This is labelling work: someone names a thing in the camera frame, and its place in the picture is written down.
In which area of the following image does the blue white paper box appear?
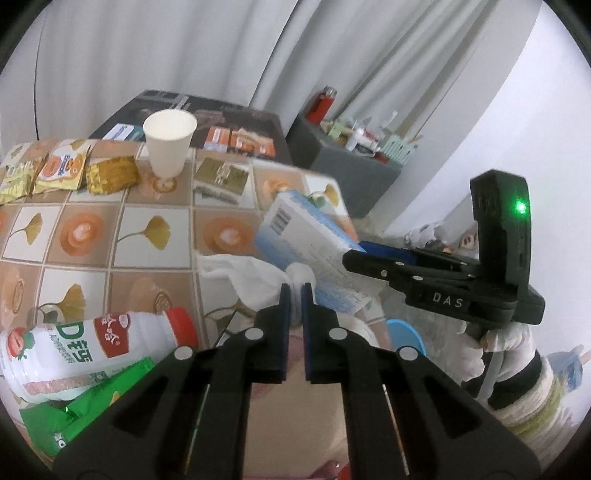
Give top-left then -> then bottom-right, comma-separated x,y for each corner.
254,190 -> 382,314

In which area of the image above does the green red chip bag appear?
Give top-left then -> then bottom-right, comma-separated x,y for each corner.
21,357 -> 155,457

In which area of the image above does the white tissue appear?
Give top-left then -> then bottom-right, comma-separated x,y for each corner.
197,254 -> 317,311

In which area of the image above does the right forearm fleece sleeve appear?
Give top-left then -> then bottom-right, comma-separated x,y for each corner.
481,354 -> 575,469

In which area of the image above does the blue mesh trash bin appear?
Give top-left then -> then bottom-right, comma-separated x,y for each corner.
386,319 -> 427,355

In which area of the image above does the white gloved right hand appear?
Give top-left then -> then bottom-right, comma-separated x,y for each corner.
444,323 -> 536,382

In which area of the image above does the dark grey cabinet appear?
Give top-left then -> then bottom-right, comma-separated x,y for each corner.
287,115 -> 402,219

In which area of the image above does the white yogurt drink bottle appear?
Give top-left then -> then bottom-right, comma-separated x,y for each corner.
1,307 -> 198,404

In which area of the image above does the red thermos bottle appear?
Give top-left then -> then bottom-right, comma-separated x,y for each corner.
305,86 -> 337,125

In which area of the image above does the patterned tablecloth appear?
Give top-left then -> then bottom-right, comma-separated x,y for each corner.
1,140 -> 358,349

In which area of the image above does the gold foil flat packet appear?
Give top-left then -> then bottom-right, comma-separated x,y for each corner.
194,157 -> 249,196

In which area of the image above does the dark box with pictures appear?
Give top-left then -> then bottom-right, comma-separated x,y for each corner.
90,90 -> 291,165

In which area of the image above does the gold snack packet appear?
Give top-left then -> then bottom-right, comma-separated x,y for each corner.
85,156 -> 140,195

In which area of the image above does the white paper cup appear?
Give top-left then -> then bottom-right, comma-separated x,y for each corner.
142,109 -> 197,179

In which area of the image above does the orange cartoon snack packet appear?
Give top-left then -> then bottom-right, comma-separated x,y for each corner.
33,139 -> 96,195

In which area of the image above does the yellow green snack packet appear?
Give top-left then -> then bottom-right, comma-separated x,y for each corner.
1,143 -> 44,205

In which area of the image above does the white grey curtain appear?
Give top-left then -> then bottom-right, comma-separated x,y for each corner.
1,1 -> 490,148

